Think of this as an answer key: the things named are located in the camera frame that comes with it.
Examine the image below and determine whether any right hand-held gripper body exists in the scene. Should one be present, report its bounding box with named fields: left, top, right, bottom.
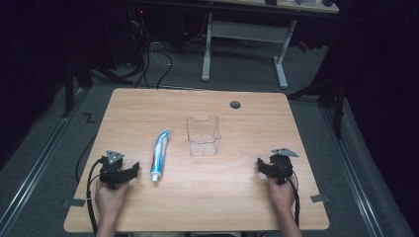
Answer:
left=266, top=147, right=300, bottom=186

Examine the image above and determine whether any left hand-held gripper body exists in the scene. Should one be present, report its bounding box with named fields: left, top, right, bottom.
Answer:
left=99, top=149, right=130, bottom=191

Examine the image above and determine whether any blue white toothpaste tube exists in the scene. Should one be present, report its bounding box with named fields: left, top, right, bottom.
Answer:
left=149, top=127, right=171, bottom=184

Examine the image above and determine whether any clear plastic container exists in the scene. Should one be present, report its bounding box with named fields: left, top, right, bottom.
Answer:
left=186, top=115, right=222, bottom=157

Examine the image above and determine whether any person's left hand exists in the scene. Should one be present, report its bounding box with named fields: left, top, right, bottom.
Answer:
left=94, top=179, right=130, bottom=216

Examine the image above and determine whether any person's right hand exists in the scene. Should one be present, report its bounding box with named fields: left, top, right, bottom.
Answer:
left=267, top=175, right=298, bottom=213

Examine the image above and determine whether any grey tape strip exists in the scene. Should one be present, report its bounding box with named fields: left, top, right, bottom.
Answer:
left=61, top=197, right=87, bottom=208
left=309, top=193, right=330, bottom=204

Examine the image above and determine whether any black metal stand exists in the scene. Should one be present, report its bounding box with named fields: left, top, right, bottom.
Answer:
left=286, top=70, right=347, bottom=140
left=61, top=57, right=95, bottom=119

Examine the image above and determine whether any white-framed background desk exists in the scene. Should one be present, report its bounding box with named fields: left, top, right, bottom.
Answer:
left=200, top=0, right=341, bottom=91

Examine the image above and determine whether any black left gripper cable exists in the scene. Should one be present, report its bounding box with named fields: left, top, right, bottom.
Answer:
left=85, top=157, right=109, bottom=237

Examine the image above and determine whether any metal floor rail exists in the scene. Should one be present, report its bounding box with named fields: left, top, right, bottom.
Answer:
left=320, top=105, right=385, bottom=237
left=0, top=88, right=89, bottom=231

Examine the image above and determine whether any bundle of black floor cables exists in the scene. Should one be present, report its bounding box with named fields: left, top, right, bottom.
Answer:
left=126, top=8, right=174, bottom=90

